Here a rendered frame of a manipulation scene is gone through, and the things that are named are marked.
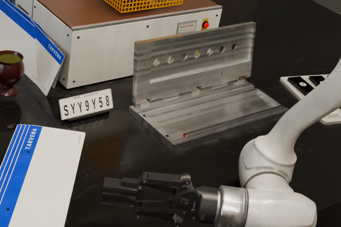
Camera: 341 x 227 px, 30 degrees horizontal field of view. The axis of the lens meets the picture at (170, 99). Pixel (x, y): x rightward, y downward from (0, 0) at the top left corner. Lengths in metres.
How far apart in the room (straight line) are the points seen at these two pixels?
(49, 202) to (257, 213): 0.41
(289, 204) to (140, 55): 0.61
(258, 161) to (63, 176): 0.42
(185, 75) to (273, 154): 0.50
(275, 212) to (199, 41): 0.68
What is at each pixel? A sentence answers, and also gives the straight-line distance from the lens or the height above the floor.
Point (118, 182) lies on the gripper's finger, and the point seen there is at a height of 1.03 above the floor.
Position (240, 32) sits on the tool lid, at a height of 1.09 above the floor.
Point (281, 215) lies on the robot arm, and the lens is 1.32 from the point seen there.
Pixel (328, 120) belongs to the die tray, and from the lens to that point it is 1.96.
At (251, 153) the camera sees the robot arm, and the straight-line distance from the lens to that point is 1.44.
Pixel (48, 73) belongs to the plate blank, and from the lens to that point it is 1.82.
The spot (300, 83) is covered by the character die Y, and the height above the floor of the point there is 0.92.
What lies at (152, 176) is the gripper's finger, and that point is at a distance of 1.29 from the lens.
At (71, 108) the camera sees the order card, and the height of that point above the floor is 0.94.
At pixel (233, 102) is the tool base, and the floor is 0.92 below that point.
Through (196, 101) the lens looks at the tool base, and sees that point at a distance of 1.85.
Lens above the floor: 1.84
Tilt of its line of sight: 30 degrees down
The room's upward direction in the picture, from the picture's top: 11 degrees clockwise
